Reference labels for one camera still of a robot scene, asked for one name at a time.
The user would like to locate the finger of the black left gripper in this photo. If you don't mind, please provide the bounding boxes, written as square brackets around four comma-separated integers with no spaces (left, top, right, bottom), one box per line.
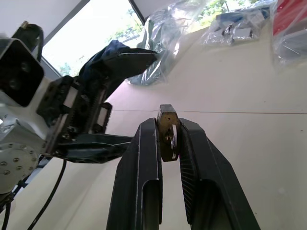
[95,47,158,96]
[51,133,133,164]

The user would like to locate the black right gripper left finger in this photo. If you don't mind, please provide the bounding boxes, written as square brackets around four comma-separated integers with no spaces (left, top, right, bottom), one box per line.
[106,117,164,230]

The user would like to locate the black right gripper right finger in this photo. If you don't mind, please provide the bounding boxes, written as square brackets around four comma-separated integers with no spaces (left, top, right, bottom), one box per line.
[178,117,261,230]

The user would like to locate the brass padlock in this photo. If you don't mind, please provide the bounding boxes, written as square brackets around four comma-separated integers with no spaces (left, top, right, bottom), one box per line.
[156,103,181,163]

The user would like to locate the dark blue cloth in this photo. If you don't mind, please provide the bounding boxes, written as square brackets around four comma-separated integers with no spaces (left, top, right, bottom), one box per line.
[79,39,132,83]

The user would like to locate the clear bag with teal item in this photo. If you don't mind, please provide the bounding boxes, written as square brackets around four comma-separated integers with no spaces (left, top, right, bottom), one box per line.
[128,0,204,86]

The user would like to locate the clear bag with grey parts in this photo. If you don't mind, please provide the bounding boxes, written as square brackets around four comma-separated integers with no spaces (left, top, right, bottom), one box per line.
[201,3,273,46]

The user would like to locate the clear bag with red item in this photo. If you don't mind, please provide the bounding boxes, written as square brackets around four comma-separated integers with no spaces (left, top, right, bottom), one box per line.
[269,0,307,71]

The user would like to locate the dark window frame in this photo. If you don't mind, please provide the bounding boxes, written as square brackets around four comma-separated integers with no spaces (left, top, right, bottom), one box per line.
[128,0,148,25]

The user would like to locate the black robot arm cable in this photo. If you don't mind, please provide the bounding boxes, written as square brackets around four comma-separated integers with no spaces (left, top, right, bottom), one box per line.
[25,158,68,230]

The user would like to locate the black camera cable plug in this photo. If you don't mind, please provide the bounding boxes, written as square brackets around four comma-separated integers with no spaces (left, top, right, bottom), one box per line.
[11,21,45,62]

